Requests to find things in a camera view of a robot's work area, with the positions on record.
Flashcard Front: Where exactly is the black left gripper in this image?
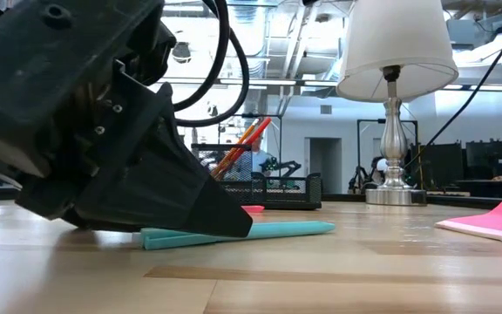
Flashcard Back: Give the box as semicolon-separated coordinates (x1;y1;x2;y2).
0;0;178;232

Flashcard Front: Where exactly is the red pen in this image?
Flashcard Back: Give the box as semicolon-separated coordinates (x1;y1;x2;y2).
215;116;273;181

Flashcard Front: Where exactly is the black mesh desk organizer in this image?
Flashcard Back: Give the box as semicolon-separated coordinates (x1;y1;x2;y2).
190;142;322;211

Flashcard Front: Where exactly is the teal pen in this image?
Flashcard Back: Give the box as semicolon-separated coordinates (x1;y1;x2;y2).
139;220;336;251

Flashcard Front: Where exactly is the person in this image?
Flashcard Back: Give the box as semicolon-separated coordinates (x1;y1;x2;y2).
363;155;390;189
250;135;275;176

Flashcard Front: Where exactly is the silver table lamp white shade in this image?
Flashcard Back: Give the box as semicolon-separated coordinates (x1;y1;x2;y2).
336;0;460;207

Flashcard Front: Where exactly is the black background monitor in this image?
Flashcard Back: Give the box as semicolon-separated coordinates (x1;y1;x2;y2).
419;141;464;191
465;139;502;181

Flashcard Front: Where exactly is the black background desk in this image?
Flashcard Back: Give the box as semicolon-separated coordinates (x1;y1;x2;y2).
456;177;502;201

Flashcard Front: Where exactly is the pink sticky note pad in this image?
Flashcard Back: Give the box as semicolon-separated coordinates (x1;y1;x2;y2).
434;195;502;246

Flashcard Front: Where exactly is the black overhead camera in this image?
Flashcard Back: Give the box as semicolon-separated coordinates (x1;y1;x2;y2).
171;41;193;65

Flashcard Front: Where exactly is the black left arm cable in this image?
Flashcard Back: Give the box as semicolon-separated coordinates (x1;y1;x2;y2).
172;0;251;129

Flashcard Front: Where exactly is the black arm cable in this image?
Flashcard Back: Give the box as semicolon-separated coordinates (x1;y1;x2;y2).
172;0;251;129
402;6;502;170

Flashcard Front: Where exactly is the black aluminium table frame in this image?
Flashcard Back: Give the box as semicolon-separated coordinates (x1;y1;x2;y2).
0;185;502;210

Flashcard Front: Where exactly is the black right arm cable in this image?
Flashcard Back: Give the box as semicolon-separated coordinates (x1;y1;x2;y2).
402;6;502;170

